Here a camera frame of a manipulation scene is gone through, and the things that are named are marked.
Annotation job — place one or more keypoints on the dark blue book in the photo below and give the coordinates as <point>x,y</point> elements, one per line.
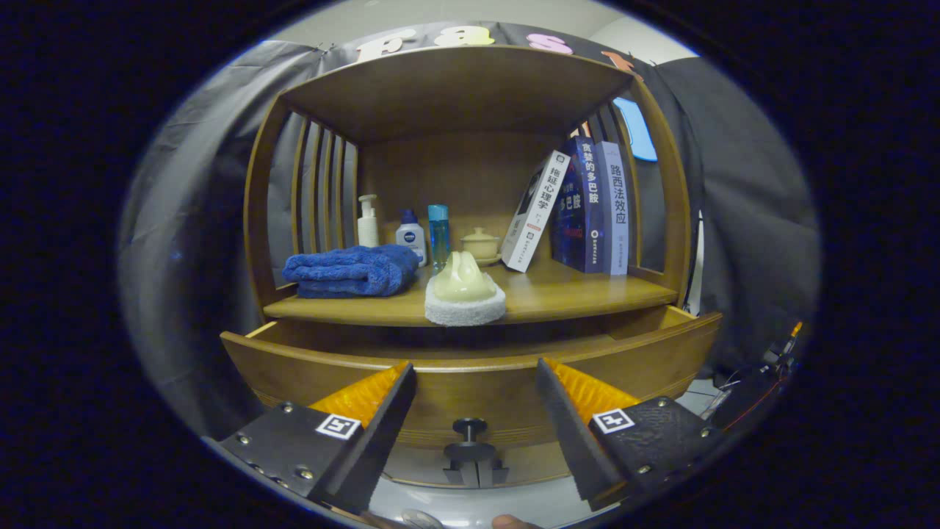
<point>584,213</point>

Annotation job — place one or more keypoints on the white bottle with blue cap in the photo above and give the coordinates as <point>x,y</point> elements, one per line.
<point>410,236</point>

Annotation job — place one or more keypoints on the white book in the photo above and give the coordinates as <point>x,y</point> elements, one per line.
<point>536,213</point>

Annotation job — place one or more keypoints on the wooden drawer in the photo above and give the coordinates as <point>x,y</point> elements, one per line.
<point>477,389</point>

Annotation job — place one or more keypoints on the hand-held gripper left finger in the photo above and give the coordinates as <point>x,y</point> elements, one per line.
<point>382,433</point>

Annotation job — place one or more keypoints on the white pump bottle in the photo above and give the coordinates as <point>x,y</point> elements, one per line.
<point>368,231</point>

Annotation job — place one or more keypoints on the wooden cabinet door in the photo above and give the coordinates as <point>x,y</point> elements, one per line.
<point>529,463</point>
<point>418,466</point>

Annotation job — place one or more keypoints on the cream lidded cup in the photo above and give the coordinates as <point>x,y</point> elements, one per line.
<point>481,244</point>

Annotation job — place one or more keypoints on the folded blue towel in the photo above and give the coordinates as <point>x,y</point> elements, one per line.
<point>345,272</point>

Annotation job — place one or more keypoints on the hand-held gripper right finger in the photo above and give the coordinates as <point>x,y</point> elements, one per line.
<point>573,433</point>

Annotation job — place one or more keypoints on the wooden countertop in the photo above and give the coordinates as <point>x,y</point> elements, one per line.
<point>573,294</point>

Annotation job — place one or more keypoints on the clear blue bottle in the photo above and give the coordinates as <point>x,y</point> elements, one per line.
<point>438,235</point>

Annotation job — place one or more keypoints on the light blue book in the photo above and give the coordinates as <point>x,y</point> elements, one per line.
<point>618,213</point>

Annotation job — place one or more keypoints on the wooden cabinet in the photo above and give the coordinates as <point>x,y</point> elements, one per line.
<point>455,88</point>

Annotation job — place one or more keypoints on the black orange tool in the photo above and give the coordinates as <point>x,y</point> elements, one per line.
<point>778,356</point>

